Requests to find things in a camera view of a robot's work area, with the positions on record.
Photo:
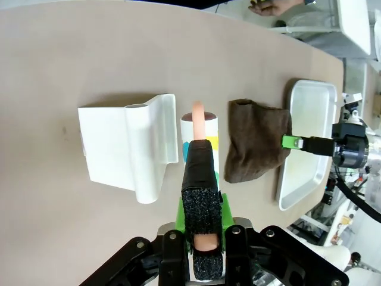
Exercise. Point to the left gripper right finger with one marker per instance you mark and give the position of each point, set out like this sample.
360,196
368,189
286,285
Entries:
268,253

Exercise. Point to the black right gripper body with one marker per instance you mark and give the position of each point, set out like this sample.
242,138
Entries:
351,146

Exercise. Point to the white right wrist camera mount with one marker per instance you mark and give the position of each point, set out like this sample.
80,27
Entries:
352,107

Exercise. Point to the silver metal tray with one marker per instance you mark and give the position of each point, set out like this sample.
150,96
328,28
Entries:
309,98

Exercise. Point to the brown cloth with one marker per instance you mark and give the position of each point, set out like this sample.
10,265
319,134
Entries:
253,143

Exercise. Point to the white lint roller stand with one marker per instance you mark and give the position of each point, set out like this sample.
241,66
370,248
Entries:
107,143

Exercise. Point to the person's left hand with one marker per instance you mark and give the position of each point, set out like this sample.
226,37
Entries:
276,7

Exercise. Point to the white side table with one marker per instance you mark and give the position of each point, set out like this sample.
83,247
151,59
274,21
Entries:
354,26

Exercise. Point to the yellow paper scrap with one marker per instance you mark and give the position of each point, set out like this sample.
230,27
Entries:
213,141

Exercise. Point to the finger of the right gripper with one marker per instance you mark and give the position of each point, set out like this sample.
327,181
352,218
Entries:
315,145

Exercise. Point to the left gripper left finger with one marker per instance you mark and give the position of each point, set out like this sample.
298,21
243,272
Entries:
166,253

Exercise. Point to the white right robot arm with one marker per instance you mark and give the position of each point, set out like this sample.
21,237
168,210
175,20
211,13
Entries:
375,149

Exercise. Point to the green paper scrap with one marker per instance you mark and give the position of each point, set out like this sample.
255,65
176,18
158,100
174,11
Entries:
218,178

